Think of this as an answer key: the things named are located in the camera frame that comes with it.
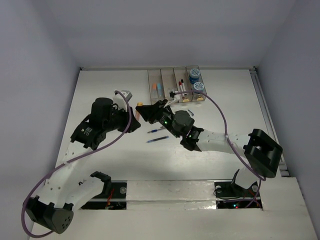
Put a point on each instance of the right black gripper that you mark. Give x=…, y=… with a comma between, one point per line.
x=149, y=114

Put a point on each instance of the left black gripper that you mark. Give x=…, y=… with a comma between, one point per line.
x=126, y=119

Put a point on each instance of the blue gel pen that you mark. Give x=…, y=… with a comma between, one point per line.
x=155, y=130

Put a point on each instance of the orange highlighter pen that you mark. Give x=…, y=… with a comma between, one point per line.
x=154, y=93

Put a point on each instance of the blue highlighter pen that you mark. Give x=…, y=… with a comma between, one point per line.
x=159, y=90

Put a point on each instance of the red capped white marker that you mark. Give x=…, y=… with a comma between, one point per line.
x=181, y=88

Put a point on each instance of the black capped white marker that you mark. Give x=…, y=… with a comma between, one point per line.
x=184, y=88

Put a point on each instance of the blue tape roll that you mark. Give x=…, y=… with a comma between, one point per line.
x=194, y=75
x=198, y=87

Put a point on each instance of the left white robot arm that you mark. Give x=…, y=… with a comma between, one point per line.
x=55, y=198

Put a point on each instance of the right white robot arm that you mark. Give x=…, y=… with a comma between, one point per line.
x=258, y=152

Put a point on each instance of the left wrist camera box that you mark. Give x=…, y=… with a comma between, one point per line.
x=121, y=98

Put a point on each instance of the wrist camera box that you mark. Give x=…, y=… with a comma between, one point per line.
x=121, y=98
x=175, y=97

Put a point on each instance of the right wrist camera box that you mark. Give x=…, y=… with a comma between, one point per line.
x=175, y=97

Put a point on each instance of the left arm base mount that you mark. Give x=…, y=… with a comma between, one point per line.
x=115, y=199

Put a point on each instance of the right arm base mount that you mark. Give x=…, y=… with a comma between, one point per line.
x=231, y=196

